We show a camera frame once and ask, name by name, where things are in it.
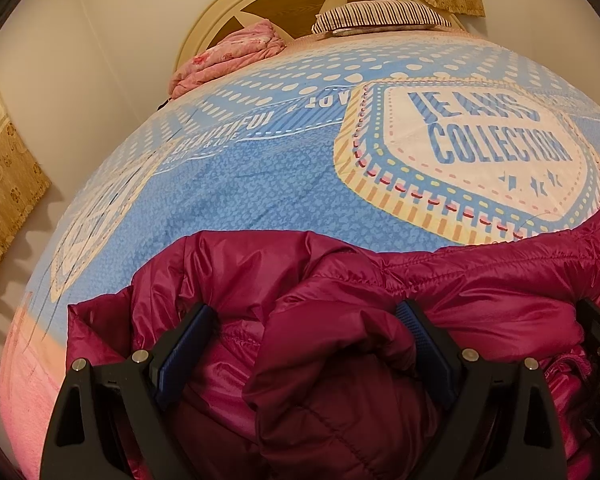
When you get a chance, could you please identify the striped pillow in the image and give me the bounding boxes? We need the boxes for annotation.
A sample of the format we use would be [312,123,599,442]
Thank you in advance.
[312,1,452,36]

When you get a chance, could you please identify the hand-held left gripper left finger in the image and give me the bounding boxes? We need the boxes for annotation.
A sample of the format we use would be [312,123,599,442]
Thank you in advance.
[46,302,218,480]

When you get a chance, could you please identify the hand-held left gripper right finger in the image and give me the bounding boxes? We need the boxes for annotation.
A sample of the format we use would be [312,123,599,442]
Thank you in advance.
[396,299,567,480]

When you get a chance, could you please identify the cream bed headboard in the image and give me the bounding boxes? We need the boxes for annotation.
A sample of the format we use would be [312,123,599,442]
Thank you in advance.
[177,0,463,68]

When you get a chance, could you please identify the wide beige floral curtain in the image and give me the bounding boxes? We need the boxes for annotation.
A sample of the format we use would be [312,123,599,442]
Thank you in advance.
[0,57,52,321]

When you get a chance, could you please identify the folded pink floral blanket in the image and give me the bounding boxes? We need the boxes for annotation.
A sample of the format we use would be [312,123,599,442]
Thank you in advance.
[169,19,287,100]

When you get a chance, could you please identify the bed with printed blanket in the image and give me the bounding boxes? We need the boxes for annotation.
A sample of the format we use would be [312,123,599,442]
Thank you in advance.
[0,30,600,461]

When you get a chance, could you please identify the magenta quilted puffer jacket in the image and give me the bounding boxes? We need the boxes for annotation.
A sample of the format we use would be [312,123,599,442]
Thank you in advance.
[66,204,600,480]

